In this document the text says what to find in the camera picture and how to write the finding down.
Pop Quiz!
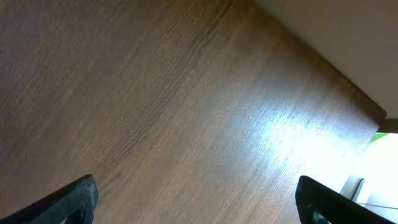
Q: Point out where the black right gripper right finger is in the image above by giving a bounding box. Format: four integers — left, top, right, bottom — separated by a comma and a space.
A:
295, 175, 392, 224

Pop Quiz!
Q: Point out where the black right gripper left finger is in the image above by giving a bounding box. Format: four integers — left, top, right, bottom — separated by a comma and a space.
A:
1, 174, 99, 224

